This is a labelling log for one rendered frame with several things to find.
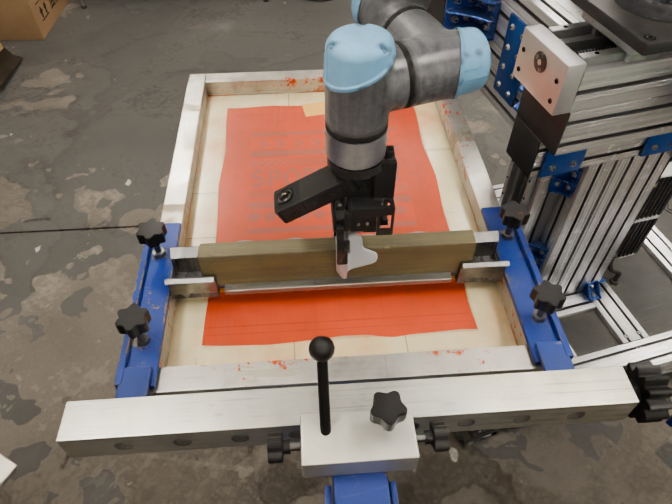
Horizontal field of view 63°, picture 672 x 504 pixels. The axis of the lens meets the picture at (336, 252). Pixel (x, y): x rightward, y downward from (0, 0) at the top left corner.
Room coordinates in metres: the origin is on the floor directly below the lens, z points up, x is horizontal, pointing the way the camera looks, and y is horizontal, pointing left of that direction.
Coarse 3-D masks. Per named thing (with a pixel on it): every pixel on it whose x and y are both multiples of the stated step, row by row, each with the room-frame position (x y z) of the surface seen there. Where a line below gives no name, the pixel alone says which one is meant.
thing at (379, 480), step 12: (336, 480) 0.21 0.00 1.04; (348, 480) 0.21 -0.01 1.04; (360, 480) 0.21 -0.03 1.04; (372, 480) 0.21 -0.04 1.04; (384, 480) 0.21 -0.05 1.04; (336, 492) 0.20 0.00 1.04; (348, 492) 0.20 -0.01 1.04; (360, 492) 0.20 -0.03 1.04; (372, 492) 0.20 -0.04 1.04; (384, 492) 0.20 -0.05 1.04
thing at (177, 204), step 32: (192, 96) 1.04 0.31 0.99; (192, 128) 0.92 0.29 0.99; (448, 128) 0.94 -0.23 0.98; (192, 160) 0.82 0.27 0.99; (480, 160) 0.82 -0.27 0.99; (192, 192) 0.77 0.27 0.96; (480, 192) 0.73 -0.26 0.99; (480, 224) 0.67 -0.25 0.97; (512, 320) 0.47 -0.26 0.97; (416, 352) 0.40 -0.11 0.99; (448, 352) 0.40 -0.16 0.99; (480, 352) 0.40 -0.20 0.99; (512, 352) 0.40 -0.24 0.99; (160, 384) 0.36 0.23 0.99; (192, 384) 0.36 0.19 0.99; (224, 384) 0.36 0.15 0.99; (256, 384) 0.36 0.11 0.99; (288, 384) 0.36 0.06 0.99
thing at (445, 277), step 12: (372, 276) 0.54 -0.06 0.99; (384, 276) 0.54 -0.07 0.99; (396, 276) 0.54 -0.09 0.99; (408, 276) 0.54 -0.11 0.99; (420, 276) 0.54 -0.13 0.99; (432, 276) 0.54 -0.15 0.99; (444, 276) 0.54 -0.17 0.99; (228, 288) 0.51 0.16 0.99; (240, 288) 0.51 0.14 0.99; (252, 288) 0.51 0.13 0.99; (264, 288) 0.51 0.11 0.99; (276, 288) 0.51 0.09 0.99; (288, 288) 0.51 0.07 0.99; (300, 288) 0.51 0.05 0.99; (312, 288) 0.52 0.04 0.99; (324, 288) 0.52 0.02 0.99; (336, 288) 0.52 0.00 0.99
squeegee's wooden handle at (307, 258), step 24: (264, 240) 0.55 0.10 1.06; (288, 240) 0.55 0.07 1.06; (312, 240) 0.55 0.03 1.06; (384, 240) 0.55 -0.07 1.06; (408, 240) 0.55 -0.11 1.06; (432, 240) 0.55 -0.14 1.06; (456, 240) 0.55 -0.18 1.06; (216, 264) 0.52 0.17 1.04; (240, 264) 0.52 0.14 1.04; (264, 264) 0.52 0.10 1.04; (288, 264) 0.53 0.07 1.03; (312, 264) 0.53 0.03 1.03; (384, 264) 0.54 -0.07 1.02; (408, 264) 0.54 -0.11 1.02; (432, 264) 0.54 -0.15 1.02; (456, 264) 0.54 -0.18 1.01
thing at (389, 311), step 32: (416, 128) 0.97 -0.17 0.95; (416, 160) 0.86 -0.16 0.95; (416, 192) 0.77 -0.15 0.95; (352, 288) 0.54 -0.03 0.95; (384, 288) 0.54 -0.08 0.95; (416, 288) 0.54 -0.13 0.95; (448, 288) 0.54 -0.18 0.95; (352, 320) 0.48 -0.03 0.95; (384, 320) 0.48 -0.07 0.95; (416, 320) 0.48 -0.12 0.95; (448, 320) 0.48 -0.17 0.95
